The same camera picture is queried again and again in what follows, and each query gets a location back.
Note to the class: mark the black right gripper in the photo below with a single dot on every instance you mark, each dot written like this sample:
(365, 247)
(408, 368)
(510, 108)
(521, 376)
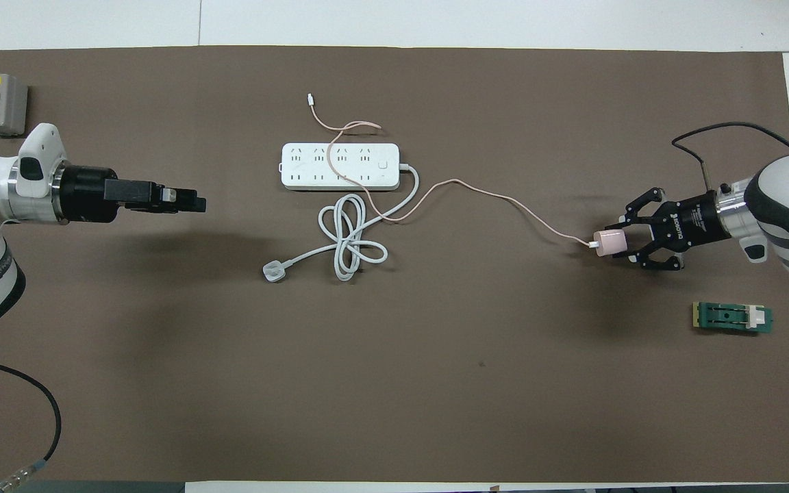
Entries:
(699, 220)

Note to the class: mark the white power strip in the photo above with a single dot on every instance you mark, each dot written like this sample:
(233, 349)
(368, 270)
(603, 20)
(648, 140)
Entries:
(312, 179)

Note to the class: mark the green knife switch block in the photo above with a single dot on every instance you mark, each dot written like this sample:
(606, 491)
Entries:
(727, 317)

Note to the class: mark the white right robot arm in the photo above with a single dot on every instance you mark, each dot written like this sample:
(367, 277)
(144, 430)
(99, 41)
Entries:
(778, 181)

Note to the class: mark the grey on-off switch box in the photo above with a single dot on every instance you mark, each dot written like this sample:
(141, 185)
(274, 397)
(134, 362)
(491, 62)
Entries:
(7, 106)

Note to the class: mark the pink charger adapter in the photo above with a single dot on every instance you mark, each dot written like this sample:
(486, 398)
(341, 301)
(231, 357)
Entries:
(610, 243)

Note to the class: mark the brown table mat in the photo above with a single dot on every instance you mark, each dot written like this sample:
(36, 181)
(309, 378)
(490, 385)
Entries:
(504, 376)

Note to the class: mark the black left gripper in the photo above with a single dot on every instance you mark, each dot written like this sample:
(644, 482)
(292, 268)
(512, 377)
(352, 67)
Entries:
(90, 195)

